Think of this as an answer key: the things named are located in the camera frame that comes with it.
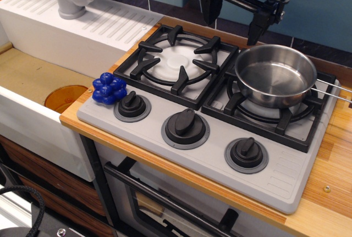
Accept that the black stove knob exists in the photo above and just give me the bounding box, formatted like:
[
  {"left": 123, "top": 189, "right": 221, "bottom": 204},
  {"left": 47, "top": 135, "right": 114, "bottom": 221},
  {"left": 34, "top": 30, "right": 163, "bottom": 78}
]
[
  {"left": 113, "top": 91, "right": 151, "bottom": 123},
  {"left": 161, "top": 108, "right": 210, "bottom": 150},
  {"left": 224, "top": 137, "right": 269, "bottom": 174}
]

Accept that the black braided cable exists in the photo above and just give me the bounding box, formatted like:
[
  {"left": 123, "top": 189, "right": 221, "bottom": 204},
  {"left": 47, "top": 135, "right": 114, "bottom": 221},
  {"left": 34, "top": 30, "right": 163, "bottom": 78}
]
[{"left": 0, "top": 185, "right": 46, "bottom": 237}]

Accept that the stainless steel pan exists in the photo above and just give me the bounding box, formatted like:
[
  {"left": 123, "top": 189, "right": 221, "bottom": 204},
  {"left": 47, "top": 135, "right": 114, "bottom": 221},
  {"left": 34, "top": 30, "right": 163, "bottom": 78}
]
[{"left": 234, "top": 44, "right": 350, "bottom": 108}]

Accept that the black left stove knob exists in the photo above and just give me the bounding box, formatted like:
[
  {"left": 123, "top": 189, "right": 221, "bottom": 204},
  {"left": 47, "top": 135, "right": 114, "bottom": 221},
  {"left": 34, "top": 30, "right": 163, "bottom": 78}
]
[{"left": 113, "top": 91, "right": 151, "bottom": 123}]

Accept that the blue toy blueberry cluster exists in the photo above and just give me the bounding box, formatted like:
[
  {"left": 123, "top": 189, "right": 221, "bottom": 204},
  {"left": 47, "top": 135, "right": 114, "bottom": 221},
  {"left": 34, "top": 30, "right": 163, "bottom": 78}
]
[{"left": 92, "top": 72, "right": 127, "bottom": 105}]

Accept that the black middle stove knob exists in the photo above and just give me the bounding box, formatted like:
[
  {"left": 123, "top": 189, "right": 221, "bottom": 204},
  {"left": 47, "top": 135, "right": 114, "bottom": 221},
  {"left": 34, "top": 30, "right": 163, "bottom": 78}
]
[{"left": 161, "top": 108, "right": 210, "bottom": 150}]

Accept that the black burner grate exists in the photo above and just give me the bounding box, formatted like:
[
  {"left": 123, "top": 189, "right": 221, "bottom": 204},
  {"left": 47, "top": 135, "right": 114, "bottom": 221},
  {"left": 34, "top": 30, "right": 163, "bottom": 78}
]
[
  {"left": 201, "top": 66, "right": 337, "bottom": 153},
  {"left": 113, "top": 25, "right": 239, "bottom": 110}
]

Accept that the wooden drawer front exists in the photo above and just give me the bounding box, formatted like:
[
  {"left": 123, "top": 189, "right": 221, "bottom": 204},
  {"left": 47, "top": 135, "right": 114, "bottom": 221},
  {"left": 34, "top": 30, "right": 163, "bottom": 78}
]
[{"left": 1, "top": 137, "right": 117, "bottom": 236}]

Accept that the black right burner grate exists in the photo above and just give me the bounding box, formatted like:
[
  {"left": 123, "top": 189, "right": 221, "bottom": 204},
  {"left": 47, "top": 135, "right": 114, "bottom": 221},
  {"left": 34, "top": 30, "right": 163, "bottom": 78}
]
[{"left": 201, "top": 66, "right": 337, "bottom": 153}]

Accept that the grey toy stove top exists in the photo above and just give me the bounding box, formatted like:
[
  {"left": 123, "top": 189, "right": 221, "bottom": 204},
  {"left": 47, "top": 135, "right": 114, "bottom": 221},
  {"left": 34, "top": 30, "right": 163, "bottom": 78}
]
[{"left": 77, "top": 57, "right": 339, "bottom": 214}]

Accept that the black right stove knob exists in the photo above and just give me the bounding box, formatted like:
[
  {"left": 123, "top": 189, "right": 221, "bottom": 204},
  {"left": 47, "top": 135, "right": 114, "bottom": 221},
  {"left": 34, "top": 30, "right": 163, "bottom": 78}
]
[{"left": 224, "top": 137, "right": 269, "bottom": 174}]

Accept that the oven door with handle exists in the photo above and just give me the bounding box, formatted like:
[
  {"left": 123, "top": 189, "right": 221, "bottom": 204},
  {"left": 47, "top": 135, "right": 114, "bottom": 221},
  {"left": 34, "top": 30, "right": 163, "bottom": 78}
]
[{"left": 102, "top": 157, "right": 269, "bottom": 236}]

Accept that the orange plastic plate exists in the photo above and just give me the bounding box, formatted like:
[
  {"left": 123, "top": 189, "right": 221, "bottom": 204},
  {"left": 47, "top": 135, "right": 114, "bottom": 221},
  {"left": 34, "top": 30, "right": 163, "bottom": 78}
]
[{"left": 44, "top": 85, "right": 87, "bottom": 113}]

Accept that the white sink unit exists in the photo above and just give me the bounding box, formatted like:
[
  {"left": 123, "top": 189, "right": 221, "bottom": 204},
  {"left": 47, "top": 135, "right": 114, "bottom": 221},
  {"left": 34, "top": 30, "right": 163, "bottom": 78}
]
[{"left": 1, "top": 0, "right": 161, "bottom": 181}]

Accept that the black left burner grate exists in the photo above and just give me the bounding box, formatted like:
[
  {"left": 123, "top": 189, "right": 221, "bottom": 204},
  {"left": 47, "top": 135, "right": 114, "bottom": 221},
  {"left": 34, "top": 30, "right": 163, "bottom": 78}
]
[{"left": 113, "top": 25, "right": 239, "bottom": 110}]

